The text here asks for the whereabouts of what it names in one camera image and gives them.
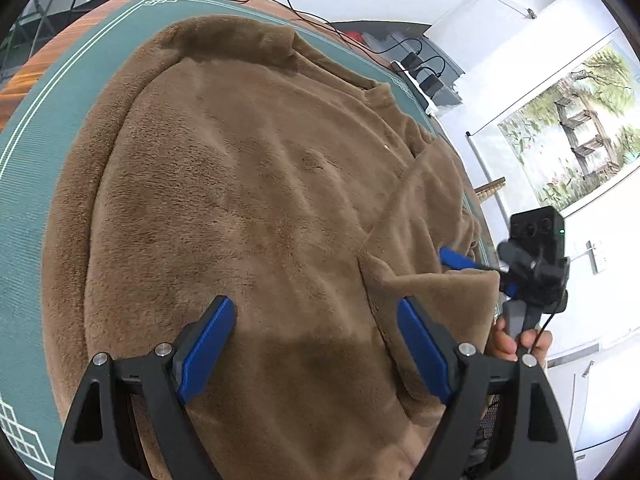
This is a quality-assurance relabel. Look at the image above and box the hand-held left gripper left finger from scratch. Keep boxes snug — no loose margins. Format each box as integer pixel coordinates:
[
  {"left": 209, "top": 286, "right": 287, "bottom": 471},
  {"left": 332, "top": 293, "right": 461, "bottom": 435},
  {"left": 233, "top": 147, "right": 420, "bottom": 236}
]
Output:
[{"left": 54, "top": 295, "right": 238, "bottom": 480}]

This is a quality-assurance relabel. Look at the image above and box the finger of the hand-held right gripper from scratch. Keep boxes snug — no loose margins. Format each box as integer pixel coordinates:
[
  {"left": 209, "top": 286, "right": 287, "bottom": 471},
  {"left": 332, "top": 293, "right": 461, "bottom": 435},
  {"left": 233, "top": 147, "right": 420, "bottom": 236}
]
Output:
[{"left": 438, "top": 246, "right": 502, "bottom": 275}]

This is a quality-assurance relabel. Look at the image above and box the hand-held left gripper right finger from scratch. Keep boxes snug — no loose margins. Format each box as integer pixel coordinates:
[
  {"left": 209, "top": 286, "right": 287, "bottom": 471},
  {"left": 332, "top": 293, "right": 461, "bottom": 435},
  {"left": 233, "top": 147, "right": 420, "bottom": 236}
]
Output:
[{"left": 396, "top": 296, "right": 579, "bottom": 480}]

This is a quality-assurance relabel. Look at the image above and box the brown fleece garment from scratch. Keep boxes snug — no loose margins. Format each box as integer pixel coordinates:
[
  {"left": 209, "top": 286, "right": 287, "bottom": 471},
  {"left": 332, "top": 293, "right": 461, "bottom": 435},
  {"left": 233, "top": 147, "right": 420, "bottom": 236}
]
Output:
[{"left": 41, "top": 15, "right": 506, "bottom": 480}]

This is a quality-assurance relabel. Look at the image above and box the person's right hand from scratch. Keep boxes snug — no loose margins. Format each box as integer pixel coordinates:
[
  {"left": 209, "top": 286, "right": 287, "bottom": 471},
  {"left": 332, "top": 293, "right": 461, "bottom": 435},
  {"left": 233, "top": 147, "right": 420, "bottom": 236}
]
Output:
[{"left": 487, "top": 316, "right": 554, "bottom": 370}]

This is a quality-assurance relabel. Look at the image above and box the wooden rack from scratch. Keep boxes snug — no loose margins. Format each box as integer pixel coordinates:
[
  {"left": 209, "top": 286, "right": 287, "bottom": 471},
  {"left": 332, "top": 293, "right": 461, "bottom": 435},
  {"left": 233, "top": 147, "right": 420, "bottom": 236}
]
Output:
[{"left": 474, "top": 178, "right": 507, "bottom": 202}]

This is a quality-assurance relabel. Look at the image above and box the grey metal pole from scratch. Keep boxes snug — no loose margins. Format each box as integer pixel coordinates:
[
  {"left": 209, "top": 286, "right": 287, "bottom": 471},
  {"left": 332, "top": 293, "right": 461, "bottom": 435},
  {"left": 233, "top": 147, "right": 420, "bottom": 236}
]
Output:
[{"left": 465, "top": 131, "right": 507, "bottom": 223}]

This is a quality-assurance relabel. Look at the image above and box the black mesh chair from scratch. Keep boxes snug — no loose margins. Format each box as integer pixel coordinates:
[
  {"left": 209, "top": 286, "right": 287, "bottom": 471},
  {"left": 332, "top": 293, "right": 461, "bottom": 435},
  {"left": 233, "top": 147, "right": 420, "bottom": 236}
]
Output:
[{"left": 462, "top": 394, "right": 502, "bottom": 478}]

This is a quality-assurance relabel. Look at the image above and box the white power strip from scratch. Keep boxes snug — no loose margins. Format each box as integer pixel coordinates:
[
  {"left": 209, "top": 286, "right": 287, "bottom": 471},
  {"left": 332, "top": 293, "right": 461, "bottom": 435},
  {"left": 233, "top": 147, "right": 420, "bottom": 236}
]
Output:
[{"left": 391, "top": 60, "right": 439, "bottom": 117}]

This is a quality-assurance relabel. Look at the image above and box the dark grey side table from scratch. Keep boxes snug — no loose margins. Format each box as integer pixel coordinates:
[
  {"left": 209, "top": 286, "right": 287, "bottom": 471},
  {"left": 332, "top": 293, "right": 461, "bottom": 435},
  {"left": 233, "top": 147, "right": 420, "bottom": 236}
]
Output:
[{"left": 329, "top": 20, "right": 465, "bottom": 109}]

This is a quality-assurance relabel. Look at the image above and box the green table mat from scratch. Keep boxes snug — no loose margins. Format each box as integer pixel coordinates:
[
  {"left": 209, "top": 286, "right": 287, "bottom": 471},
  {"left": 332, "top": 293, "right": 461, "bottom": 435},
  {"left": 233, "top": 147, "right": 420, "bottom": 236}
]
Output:
[{"left": 0, "top": 0, "right": 501, "bottom": 479}]

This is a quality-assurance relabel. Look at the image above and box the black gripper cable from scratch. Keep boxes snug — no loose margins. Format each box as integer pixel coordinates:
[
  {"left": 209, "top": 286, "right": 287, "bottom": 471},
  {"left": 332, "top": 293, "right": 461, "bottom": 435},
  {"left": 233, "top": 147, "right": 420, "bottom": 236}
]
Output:
[{"left": 529, "top": 310, "right": 557, "bottom": 358}]

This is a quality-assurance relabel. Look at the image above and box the landscape wall painting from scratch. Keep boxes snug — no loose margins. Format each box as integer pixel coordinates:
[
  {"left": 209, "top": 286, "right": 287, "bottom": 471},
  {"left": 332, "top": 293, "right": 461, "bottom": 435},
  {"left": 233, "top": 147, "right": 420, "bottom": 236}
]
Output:
[{"left": 497, "top": 41, "right": 640, "bottom": 217}]

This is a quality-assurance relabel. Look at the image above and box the long black cable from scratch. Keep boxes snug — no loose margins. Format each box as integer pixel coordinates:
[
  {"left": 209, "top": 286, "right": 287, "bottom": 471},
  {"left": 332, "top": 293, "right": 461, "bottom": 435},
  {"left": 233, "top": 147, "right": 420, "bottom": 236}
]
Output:
[{"left": 185, "top": 0, "right": 401, "bottom": 68}]

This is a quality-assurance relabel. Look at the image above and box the dark window frame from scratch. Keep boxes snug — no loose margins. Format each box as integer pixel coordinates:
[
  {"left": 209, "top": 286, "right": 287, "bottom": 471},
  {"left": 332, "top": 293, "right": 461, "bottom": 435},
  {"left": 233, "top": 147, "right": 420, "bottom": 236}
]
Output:
[{"left": 0, "top": 0, "right": 156, "bottom": 88}]

